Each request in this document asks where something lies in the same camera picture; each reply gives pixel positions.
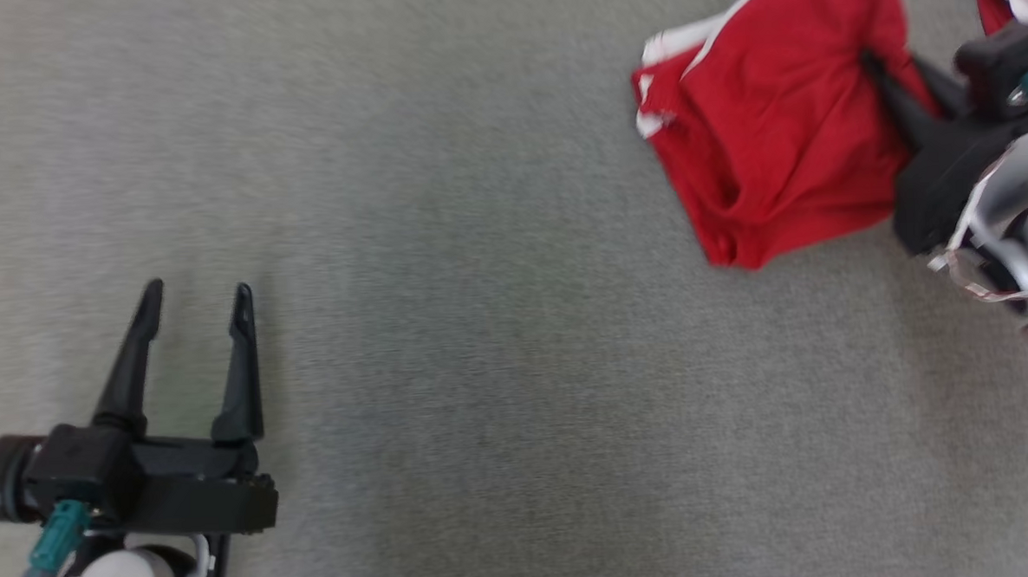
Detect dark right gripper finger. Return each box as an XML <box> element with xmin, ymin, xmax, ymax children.
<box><xmin>911</xmin><ymin>53</ymin><xmax>970</xmax><ymax>121</ymax></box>
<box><xmin>858</xmin><ymin>46</ymin><xmax>943</xmax><ymax>153</ymax></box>

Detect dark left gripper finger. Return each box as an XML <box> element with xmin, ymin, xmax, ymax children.
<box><xmin>205</xmin><ymin>282</ymin><xmax>267</xmax><ymax>446</ymax></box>
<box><xmin>88</xmin><ymin>279</ymin><xmax>172</xmax><ymax>434</ymax></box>

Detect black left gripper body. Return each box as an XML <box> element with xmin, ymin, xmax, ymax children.
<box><xmin>120</xmin><ymin>429</ymin><xmax>282</xmax><ymax>541</ymax></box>

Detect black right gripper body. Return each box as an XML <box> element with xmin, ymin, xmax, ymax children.
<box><xmin>889</xmin><ymin>113</ymin><xmax>1028</xmax><ymax>258</ymax></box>

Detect red shorts with white stripe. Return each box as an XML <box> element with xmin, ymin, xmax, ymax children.
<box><xmin>628</xmin><ymin>0</ymin><xmax>949</xmax><ymax>276</ymax></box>

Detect grey fabric sofa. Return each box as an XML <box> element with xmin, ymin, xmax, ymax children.
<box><xmin>0</xmin><ymin>0</ymin><xmax>1028</xmax><ymax>577</ymax></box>

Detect thin white red cable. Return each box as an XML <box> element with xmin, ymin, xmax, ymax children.
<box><xmin>923</xmin><ymin>149</ymin><xmax>1028</xmax><ymax>308</ymax></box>

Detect teal left camera cable plug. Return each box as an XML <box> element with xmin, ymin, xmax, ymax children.
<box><xmin>10</xmin><ymin>500</ymin><xmax>94</xmax><ymax>577</ymax></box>

